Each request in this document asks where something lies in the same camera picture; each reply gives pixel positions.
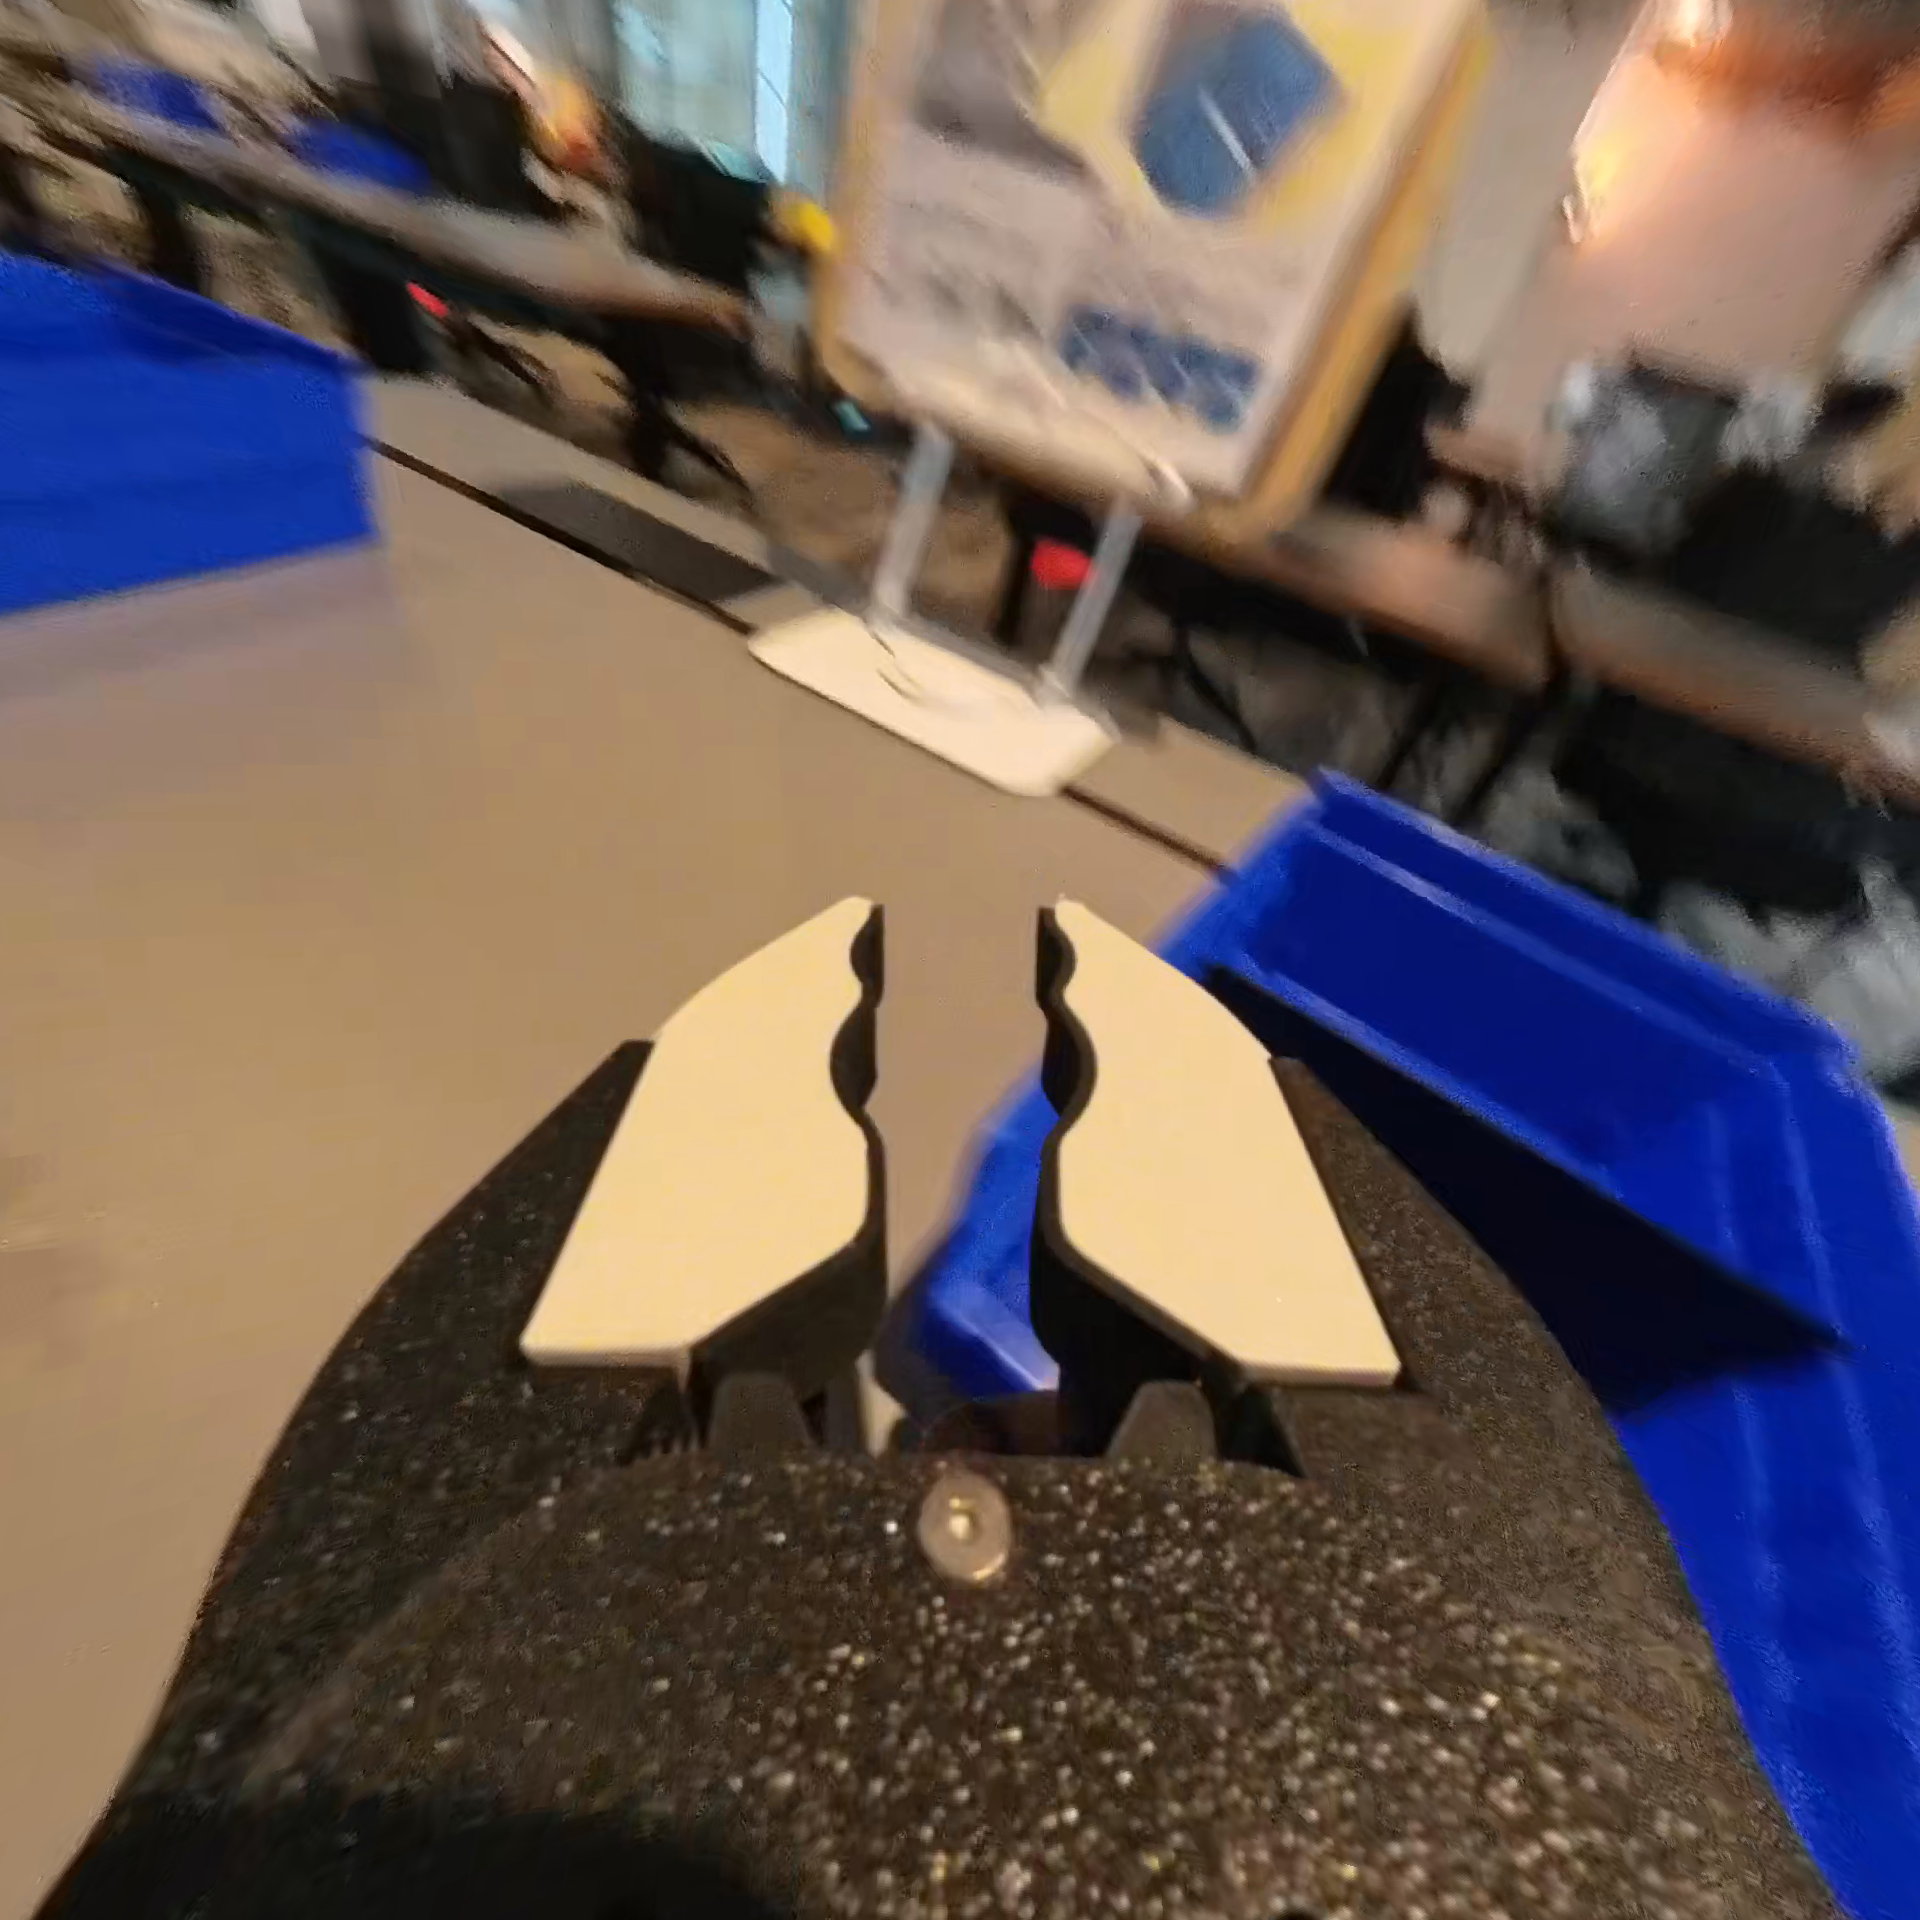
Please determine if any printed poster sheet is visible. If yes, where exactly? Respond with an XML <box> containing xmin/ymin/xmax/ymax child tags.
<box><xmin>817</xmin><ymin>0</ymin><xmax>1494</xmax><ymax>505</ymax></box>

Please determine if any blue plastic storage bin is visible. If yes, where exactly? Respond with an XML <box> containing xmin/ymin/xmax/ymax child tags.
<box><xmin>897</xmin><ymin>772</ymin><xmax>1920</xmax><ymax>1920</ymax></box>
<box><xmin>0</xmin><ymin>246</ymin><xmax>385</xmax><ymax>616</ymax></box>

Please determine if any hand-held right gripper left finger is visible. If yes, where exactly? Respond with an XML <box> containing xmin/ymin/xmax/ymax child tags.
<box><xmin>520</xmin><ymin>895</ymin><xmax>887</xmax><ymax>1376</ymax></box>

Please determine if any wooden desk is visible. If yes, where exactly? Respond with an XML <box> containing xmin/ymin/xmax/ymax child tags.
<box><xmin>1157</xmin><ymin>496</ymin><xmax>1920</xmax><ymax>789</ymax></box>

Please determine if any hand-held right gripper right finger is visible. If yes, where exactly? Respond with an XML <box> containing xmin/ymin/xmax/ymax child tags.
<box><xmin>1032</xmin><ymin>900</ymin><xmax>1405</xmax><ymax>1392</ymax></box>

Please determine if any desk cable flap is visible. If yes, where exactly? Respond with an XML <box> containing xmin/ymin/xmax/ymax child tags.
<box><xmin>490</xmin><ymin>474</ymin><xmax>790</xmax><ymax>608</ymax></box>

